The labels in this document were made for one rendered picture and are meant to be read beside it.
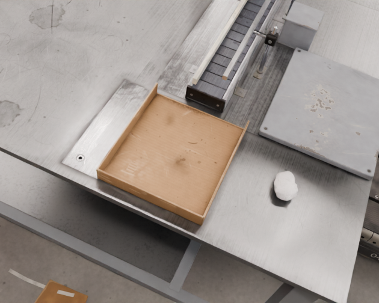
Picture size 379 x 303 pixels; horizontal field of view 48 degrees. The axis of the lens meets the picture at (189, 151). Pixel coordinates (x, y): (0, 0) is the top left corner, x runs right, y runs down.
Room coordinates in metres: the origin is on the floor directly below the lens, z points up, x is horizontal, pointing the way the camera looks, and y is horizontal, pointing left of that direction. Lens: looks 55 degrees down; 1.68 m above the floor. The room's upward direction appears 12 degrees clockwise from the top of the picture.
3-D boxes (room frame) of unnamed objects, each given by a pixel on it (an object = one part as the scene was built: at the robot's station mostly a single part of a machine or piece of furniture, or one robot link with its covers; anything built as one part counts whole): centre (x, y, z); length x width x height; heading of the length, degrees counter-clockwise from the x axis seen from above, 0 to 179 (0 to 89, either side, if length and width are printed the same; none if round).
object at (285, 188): (0.55, -0.24, 0.85); 0.08 x 0.07 x 0.04; 146
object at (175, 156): (0.59, 0.03, 0.85); 0.30 x 0.26 x 0.04; 166
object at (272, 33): (0.93, -0.13, 0.91); 0.07 x 0.03 x 0.16; 76
